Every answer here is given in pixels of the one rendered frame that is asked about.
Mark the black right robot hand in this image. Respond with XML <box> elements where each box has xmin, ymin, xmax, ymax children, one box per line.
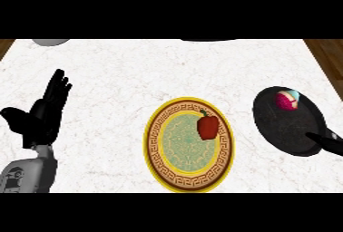
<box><xmin>304</xmin><ymin>131</ymin><xmax>343</xmax><ymax>157</ymax></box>

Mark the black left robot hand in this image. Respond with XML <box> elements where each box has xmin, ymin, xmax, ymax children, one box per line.
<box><xmin>0</xmin><ymin>68</ymin><xmax>73</xmax><ymax>150</ymax></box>

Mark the black frying pan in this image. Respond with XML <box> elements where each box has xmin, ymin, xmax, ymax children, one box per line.
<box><xmin>251</xmin><ymin>86</ymin><xmax>343</xmax><ymax>158</ymax></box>

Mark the pink frosted cupcake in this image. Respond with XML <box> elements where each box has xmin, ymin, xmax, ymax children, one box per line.
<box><xmin>273</xmin><ymin>89</ymin><xmax>301</xmax><ymax>111</ymax></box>

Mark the yellow rimmed patterned plate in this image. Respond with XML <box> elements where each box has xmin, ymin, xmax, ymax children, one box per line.
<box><xmin>141</xmin><ymin>96</ymin><xmax>236</xmax><ymax>193</ymax></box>

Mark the grey round object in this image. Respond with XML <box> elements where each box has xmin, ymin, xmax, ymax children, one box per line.
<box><xmin>30</xmin><ymin>39</ymin><xmax>70</xmax><ymax>47</ymax></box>

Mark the red bell pepper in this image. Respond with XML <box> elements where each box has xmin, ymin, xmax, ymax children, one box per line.
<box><xmin>195</xmin><ymin>109</ymin><xmax>221</xmax><ymax>141</ymax></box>

